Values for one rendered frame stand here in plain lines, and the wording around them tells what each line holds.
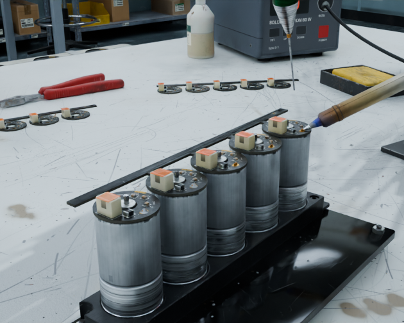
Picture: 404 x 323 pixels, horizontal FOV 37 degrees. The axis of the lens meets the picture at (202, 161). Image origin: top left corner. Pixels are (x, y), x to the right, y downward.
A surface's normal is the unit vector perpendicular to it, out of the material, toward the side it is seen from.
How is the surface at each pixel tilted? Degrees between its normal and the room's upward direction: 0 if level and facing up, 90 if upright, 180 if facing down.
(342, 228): 0
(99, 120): 0
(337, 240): 0
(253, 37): 90
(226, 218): 90
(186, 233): 90
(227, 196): 90
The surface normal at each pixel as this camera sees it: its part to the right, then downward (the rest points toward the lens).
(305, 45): 0.41, 0.34
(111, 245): -0.37, 0.36
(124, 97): 0.00, -0.92
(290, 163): 0.06, 0.38
